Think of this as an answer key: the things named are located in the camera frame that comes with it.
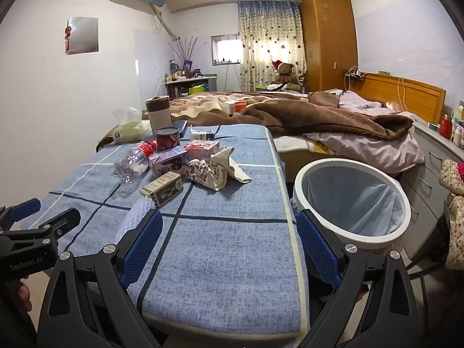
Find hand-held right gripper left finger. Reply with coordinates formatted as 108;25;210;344
36;208;164;348

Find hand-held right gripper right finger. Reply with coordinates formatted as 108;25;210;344
295;208;421;348

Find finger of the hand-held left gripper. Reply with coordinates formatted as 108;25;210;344
0;197;41;231
34;207;81;242

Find white round bin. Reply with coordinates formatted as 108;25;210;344
293;158;411;251

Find beige green small box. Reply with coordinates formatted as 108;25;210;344
139;171;184;209

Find clear plastic bottle red label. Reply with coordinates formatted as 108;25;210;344
113;141;158;184

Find purple drink carton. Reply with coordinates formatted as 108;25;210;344
148;146;191;179

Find cream snack bag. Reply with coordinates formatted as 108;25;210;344
186;147;252;191

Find red tin can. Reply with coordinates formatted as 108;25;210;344
155;126;181;152

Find person's left hand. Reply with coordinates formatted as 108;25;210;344
16;283;32;312

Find grey bin liner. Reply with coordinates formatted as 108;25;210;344
301;165;405;236

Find blue checked mat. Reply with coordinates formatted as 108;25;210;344
27;123;310;338

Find green tissue pack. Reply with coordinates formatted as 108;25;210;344
112;108;152;144

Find red medicine box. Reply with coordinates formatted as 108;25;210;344
184;139;220;160

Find grey drawer cabinet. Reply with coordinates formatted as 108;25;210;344
400;121;464;262

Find white milk carton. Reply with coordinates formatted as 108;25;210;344
190;127;215;141

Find brown fleece blanket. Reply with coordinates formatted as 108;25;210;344
170;90;414;140

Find beige brown tumbler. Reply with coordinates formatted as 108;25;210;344
146;96;172;129

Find floral padded garment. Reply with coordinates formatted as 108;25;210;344
439;159;464;271

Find cluttered desk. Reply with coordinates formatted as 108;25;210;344
165;74;218;98

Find brown teddy bear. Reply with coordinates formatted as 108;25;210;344
271;60;302;91

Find dried branches in vase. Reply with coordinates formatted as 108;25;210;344
168;36;199;69

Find wooden wardrobe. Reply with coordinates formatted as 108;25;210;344
300;0;359;93

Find patterned curtain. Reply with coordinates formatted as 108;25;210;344
237;1;307;93

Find small window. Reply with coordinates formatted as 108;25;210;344
211;34;240;64

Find air conditioner pipe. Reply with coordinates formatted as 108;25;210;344
152;5;182;40

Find white charging cable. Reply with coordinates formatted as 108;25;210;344
397;76;407;111

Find silver wall mirror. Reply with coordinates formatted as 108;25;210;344
66;17;99;55

